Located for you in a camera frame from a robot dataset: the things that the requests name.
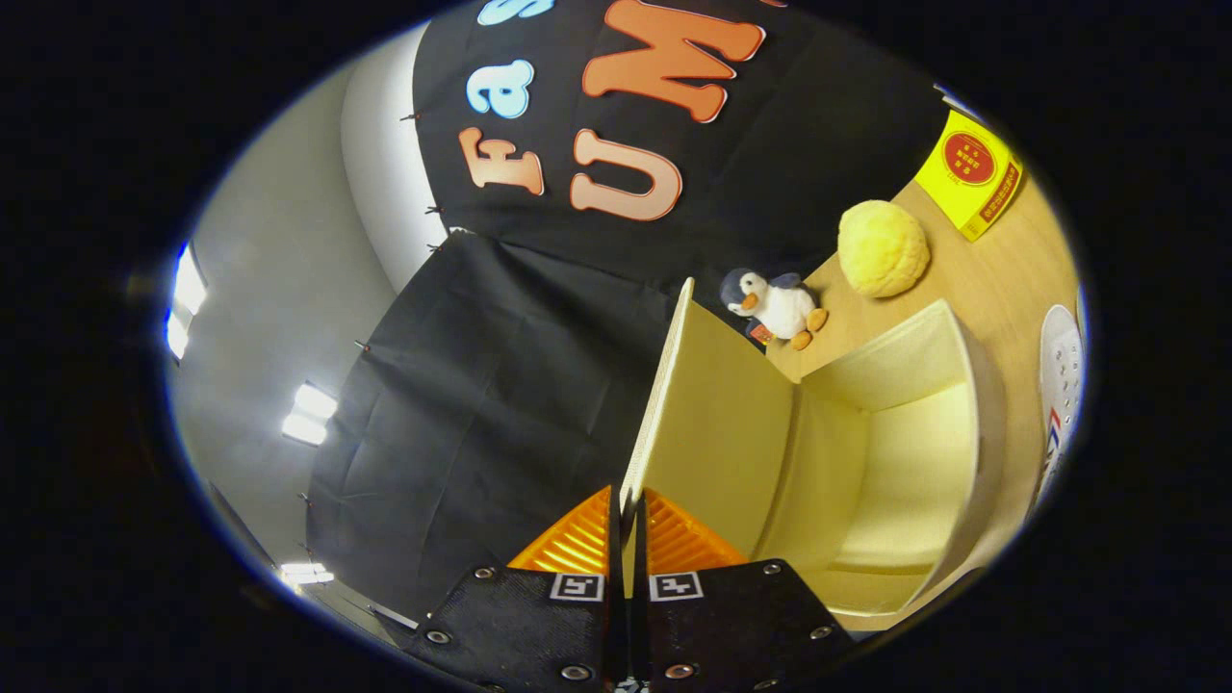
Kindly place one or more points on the ceiling light panel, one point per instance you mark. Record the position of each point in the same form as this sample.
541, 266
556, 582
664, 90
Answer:
186, 298
310, 414
306, 575

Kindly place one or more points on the yellow bun plush toy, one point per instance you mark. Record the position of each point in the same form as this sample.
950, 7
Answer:
884, 248

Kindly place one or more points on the white canvas shoe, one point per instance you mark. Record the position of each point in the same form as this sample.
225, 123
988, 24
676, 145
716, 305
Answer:
1059, 385

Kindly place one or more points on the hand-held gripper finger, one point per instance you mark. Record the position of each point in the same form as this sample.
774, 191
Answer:
639, 577
616, 577

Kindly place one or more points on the beige fabric storage box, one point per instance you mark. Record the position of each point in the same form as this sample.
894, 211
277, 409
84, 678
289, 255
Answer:
722, 414

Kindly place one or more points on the penguin plush toy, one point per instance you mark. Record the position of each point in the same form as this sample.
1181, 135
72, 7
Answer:
782, 306

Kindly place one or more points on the yellow book red label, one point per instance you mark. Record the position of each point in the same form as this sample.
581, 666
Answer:
967, 173

